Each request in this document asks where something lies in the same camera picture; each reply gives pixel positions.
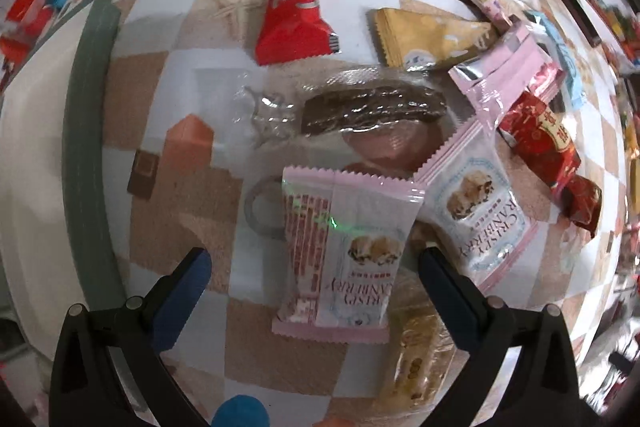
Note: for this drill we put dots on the red patterned candy packet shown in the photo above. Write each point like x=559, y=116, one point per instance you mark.
x=538, y=137

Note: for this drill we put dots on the yellow cake bar packet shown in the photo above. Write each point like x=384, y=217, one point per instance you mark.
x=421, y=349

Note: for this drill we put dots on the grey green storage tray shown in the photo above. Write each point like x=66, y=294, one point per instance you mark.
x=56, y=247

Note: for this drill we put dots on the pink cranberry snack front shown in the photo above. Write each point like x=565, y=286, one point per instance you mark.
x=345, y=234

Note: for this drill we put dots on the yellow gold snack packet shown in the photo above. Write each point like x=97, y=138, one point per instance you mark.
x=414, y=41

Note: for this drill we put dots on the red plastic stool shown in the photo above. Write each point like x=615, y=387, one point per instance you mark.
x=21, y=28

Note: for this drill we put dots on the light blue snack packet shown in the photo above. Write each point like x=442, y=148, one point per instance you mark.
x=563, y=56

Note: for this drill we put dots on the pink cranberry snack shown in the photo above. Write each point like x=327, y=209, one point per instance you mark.
x=469, y=201
x=345, y=234

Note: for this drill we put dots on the red candy wrapper snack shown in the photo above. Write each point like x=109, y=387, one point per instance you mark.
x=293, y=30

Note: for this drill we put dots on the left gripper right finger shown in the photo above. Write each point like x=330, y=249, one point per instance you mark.
x=456, y=299

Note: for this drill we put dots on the pink foil snack packet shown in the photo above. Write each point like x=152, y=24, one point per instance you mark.
x=494, y=80

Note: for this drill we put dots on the dark chocolate bar clear wrap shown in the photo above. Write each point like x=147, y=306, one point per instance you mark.
x=365, y=108

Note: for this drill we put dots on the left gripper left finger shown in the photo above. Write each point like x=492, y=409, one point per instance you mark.
x=176, y=295

